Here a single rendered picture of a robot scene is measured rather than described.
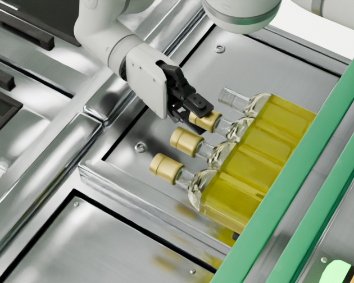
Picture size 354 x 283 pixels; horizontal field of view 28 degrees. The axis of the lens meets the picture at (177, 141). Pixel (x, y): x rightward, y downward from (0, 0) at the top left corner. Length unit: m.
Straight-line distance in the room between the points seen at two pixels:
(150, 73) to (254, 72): 0.30
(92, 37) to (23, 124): 0.24
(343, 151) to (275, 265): 0.19
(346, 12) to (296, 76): 0.67
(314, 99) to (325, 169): 0.42
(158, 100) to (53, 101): 0.29
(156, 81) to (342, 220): 0.41
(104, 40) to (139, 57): 0.08
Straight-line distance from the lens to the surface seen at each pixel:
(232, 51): 1.41
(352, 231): 0.88
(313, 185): 0.92
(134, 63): 1.16
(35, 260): 1.20
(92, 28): 1.22
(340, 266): 0.79
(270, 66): 1.39
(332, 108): 1.00
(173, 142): 1.10
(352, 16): 0.72
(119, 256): 1.19
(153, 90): 1.15
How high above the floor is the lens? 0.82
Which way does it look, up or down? 17 degrees up
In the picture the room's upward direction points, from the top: 63 degrees counter-clockwise
